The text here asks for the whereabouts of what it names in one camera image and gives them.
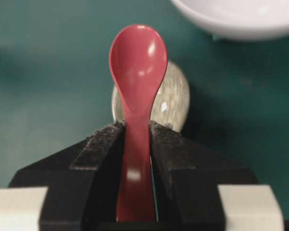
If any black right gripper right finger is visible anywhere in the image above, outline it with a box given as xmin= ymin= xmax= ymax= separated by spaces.
xmin=149 ymin=120 xmax=289 ymax=231

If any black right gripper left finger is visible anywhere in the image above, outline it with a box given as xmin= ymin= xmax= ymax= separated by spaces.
xmin=0 ymin=122 xmax=125 ymax=231

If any pink ceramic spoon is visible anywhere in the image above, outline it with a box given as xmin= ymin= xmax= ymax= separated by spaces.
xmin=109 ymin=25 xmax=168 ymax=222

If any speckled white spoon rest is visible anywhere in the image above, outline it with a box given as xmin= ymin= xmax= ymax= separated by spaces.
xmin=111 ymin=61 xmax=191 ymax=133

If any white round bowl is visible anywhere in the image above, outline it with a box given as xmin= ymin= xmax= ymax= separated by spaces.
xmin=172 ymin=0 xmax=289 ymax=41

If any green mat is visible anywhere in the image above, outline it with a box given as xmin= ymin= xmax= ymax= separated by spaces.
xmin=0 ymin=0 xmax=289 ymax=219

